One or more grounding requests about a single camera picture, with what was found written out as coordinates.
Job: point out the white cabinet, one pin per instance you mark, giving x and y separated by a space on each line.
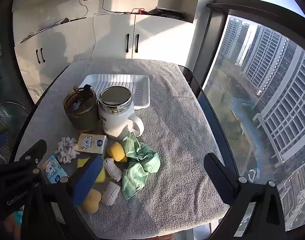
110 35

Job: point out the small red device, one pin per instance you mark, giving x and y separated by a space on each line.
142 11

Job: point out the long dark strip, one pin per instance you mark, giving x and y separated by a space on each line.
42 30

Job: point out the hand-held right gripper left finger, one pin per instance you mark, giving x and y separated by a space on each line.
87 180

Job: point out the yellow egg-shaped sponge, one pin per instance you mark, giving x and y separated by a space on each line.
116 151

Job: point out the yellow tissue pack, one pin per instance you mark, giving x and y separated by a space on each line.
91 143

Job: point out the black window frame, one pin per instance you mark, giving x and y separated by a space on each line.
215 30

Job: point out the dark clutter on counter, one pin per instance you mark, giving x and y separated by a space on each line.
167 12

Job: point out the yellow notched sponge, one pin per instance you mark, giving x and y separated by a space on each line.
82 162

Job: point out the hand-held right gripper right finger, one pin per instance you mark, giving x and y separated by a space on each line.
217 172

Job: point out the white crocheted scrubber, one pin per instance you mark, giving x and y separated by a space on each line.
113 170
111 193

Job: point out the high-rise buildings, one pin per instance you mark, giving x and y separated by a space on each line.
280 92

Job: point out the grey towel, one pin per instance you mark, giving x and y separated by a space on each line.
172 130

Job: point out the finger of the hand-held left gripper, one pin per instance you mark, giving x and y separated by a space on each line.
35 152

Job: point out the green ribbon scrunchie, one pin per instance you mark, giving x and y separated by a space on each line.
140 165

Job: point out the yellow sponge block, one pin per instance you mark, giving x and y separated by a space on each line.
92 202

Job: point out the white mug with metal lid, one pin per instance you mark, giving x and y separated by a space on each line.
115 120

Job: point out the blue tissue pack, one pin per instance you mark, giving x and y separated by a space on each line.
53 168

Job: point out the white fluffy scrunchie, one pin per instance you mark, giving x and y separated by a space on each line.
67 150

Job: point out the green tumbler with straw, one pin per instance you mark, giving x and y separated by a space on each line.
80 115

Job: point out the white plastic tray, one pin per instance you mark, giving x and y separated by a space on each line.
140 90

